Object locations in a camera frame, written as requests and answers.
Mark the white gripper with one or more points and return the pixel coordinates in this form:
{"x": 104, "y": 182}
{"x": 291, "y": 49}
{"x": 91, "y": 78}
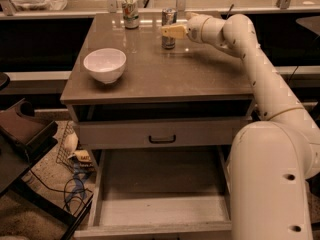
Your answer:
{"x": 194, "y": 28}

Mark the silver blue redbull can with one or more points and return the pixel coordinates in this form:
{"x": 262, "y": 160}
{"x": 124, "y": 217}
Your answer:
{"x": 169, "y": 16}

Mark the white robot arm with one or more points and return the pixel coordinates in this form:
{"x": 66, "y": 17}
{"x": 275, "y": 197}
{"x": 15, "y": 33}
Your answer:
{"x": 270, "y": 160}

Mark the closed grey top drawer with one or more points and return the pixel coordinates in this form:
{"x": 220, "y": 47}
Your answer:
{"x": 134, "y": 133}

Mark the open grey middle drawer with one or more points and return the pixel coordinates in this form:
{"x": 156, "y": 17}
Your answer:
{"x": 160, "y": 194}

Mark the white ceramic bowl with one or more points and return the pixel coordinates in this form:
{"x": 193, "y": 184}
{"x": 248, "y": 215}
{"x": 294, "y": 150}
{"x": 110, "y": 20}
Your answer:
{"x": 105, "y": 65}

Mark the grey cabinet with glossy top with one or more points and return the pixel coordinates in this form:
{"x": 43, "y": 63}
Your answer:
{"x": 188, "y": 82}

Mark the dark brown chair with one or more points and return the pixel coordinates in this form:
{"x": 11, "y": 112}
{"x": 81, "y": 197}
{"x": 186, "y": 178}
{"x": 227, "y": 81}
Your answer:
{"x": 25, "y": 140}

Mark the black drawer handle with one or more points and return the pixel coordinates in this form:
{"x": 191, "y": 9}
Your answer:
{"x": 162, "y": 140}

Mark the wire mesh basket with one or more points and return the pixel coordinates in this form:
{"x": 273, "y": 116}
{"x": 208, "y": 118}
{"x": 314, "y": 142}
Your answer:
{"x": 71, "y": 154}

